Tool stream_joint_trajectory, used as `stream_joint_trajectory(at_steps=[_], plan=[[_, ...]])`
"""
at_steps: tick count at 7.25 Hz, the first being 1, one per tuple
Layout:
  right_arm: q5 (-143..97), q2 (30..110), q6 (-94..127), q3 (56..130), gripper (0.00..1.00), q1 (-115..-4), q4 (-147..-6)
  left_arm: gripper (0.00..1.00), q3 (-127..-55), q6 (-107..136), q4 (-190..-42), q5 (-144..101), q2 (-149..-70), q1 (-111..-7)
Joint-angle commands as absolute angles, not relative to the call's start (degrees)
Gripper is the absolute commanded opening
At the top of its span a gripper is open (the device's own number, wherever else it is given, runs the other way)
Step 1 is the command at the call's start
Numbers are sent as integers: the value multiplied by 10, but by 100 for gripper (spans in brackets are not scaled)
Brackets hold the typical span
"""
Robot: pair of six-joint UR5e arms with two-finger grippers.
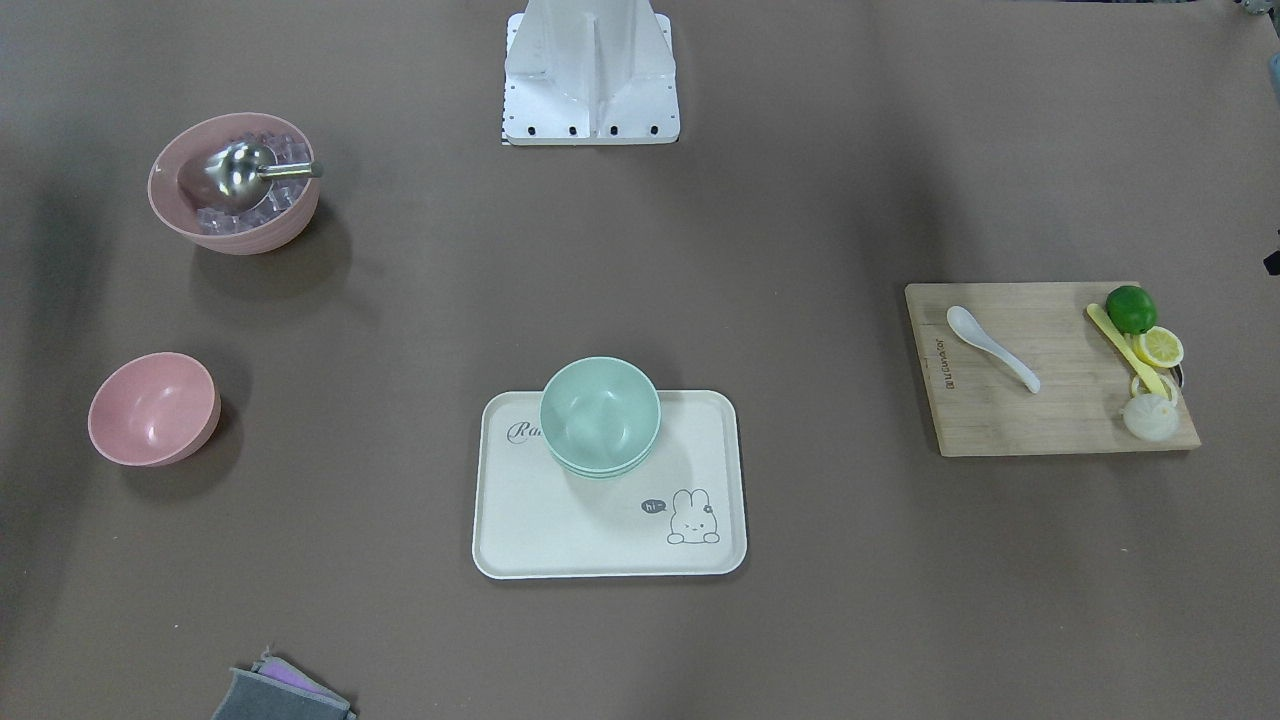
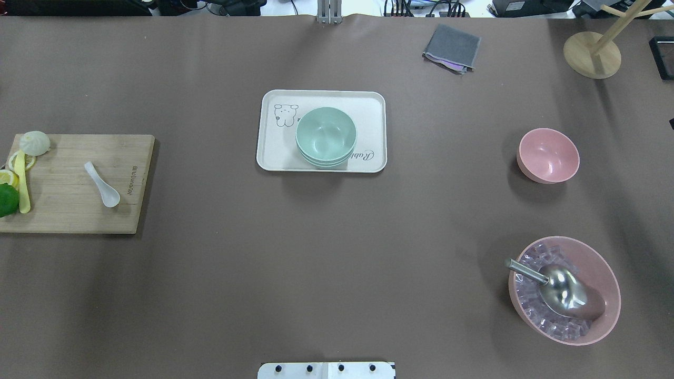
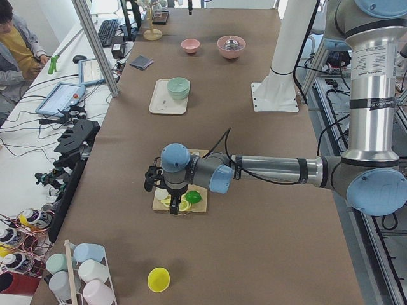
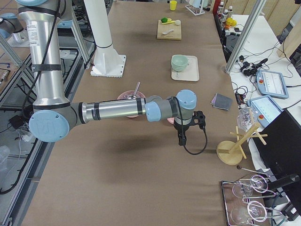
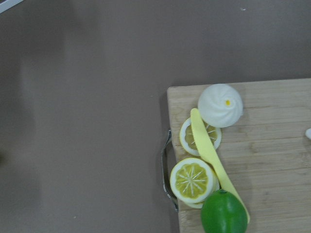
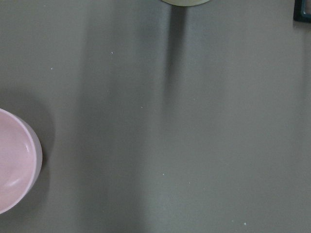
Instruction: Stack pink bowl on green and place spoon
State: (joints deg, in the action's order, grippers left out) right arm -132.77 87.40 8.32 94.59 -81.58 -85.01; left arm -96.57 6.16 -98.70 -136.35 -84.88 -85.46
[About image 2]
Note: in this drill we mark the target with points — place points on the large pink ice bowl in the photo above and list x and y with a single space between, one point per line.
592 269

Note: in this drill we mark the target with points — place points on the wooden mug tree stand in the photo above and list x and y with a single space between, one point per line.
595 55

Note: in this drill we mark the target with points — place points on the small pink bowl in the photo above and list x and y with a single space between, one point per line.
545 155

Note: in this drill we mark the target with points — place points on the green lime toy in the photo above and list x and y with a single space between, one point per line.
9 201

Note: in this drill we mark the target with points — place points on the white ceramic spoon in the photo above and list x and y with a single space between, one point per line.
109 196

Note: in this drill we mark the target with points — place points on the grey folded cloth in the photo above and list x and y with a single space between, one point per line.
453 49

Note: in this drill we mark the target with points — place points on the yellow plastic knife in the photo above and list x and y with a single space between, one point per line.
20 170

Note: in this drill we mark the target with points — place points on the lemon half toy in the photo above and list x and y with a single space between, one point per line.
9 177

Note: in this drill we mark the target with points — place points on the top green bowl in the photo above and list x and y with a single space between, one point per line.
326 135

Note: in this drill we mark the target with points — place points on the metal ice scoop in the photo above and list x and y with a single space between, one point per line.
560 290

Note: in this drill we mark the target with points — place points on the bamboo cutting board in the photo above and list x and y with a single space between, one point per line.
64 197

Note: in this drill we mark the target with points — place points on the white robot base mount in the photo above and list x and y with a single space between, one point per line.
351 369

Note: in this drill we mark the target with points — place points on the white rabbit print tray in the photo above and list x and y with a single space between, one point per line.
282 110

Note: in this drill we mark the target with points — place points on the lemon slice toy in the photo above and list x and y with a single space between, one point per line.
29 162

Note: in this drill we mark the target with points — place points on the black tray on table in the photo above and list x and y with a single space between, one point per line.
662 51

